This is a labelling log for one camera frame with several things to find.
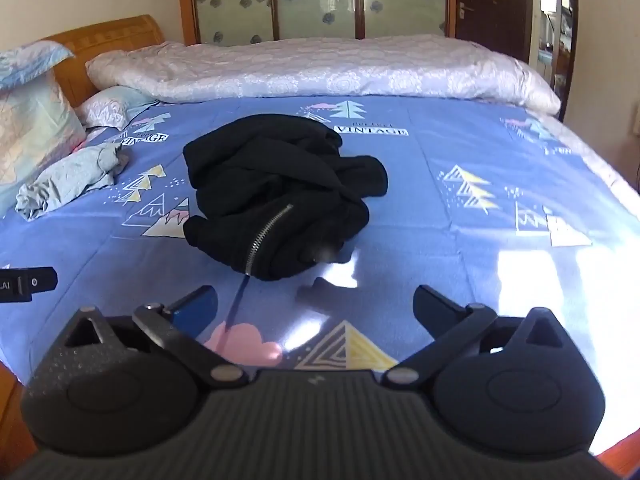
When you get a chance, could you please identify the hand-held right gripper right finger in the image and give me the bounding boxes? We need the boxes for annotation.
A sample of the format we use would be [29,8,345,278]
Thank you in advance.
[382,285,572,389]

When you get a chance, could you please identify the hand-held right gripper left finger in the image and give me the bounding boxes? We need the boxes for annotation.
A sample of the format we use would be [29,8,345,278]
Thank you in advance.
[62,285,249,389]

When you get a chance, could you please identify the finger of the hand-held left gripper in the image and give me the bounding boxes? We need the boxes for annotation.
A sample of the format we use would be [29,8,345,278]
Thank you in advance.
[0,267,57,304]

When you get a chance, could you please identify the black pants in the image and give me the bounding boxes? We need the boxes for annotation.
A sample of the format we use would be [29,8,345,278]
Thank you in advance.
[182,114,390,333]

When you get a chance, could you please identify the blue printed bed sheet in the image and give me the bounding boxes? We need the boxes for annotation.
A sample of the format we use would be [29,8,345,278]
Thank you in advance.
[0,95,640,461]

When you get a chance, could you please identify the grey-blue crumpled cloth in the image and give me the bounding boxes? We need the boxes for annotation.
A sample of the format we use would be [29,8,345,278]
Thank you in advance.
[15,142,132,221]

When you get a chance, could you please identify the pastel printed pillow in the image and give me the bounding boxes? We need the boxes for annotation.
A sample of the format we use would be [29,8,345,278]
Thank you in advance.
[0,67,89,217]

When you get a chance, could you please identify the white patterned pillow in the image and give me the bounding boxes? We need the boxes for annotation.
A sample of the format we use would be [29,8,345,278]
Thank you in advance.
[75,85,162,131]

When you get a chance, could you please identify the white patterned quilt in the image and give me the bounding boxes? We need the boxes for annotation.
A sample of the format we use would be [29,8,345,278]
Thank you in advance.
[86,35,562,116]

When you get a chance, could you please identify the wooden headboard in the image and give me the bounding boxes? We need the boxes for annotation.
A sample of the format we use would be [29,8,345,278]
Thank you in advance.
[27,15,167,109]

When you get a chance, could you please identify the dark brown door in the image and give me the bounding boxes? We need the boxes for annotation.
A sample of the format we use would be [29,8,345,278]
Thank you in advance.
[452,0,534,64]

